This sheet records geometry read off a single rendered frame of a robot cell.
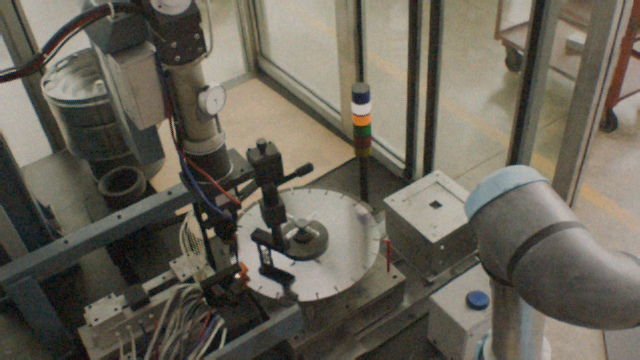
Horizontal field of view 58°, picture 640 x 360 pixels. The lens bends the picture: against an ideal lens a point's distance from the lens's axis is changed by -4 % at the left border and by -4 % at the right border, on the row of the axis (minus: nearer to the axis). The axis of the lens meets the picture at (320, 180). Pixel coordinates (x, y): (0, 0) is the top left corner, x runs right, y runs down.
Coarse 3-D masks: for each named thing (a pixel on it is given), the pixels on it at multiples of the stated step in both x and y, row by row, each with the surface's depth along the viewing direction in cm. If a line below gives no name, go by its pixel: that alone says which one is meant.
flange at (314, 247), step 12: (288, 228) 132; (312, 228) 130; (324, 228) 131; (288, 240) 129; (300, 240) 127; (312, 240) 129; (324, 240) 129; (288, 252) 127; (300, 252) 127; (312, 252) 126
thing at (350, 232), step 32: (288, 192) 142; (320, 192) 142; (256, 224) 135; (352, 224) 133; (256, 256) 128; (288, 256) 127; (320, 256) 127; (352, 256) 126; (256, 288) 121; (288, 288) 121; (320, 288) 120
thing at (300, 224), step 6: (288, 216) 129; (312, 216) 129; (294, 222) 128; (300, 222) 127; (306, 222) 127; (294, 228) 126; (300, 228) 126; (306, 228) 126; (288, 234) 125; (300, 234) 128; (306, 234) 128; (318, 234) 125
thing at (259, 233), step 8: (256, 232) 124; (264, 232) 124; (272, 232) 119; (280, 232) 119; (256, 240) 124; (264, 240) 122; (272, 240) 122; (280, 240) 120; (272, 248) 122; (280, 248) 121; (288, 248) 122
